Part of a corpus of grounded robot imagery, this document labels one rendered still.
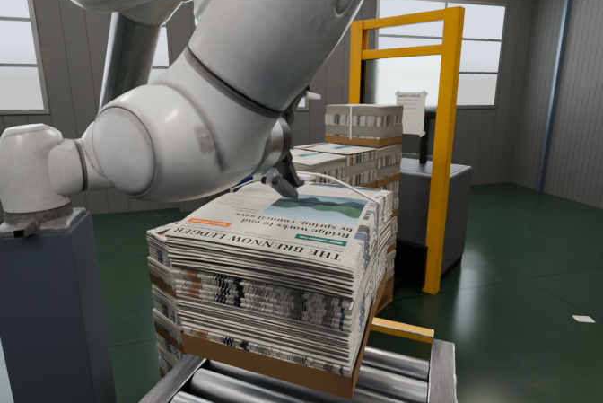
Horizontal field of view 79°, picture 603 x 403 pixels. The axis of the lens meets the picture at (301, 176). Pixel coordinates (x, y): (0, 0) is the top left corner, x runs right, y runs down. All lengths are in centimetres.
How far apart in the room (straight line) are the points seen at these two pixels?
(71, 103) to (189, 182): 439
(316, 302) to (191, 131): 31
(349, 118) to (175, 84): 187
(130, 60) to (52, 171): 38
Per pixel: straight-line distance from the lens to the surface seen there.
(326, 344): 56
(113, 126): 31
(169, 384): 86
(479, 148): 604
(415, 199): 277
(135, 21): 90
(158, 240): 150
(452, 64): 246
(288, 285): 51
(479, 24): 589
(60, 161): 116
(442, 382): 87
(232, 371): 89
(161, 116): 29
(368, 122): 208
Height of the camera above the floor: 136
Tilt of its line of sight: 13 degrees down
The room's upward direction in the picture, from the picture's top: straight up
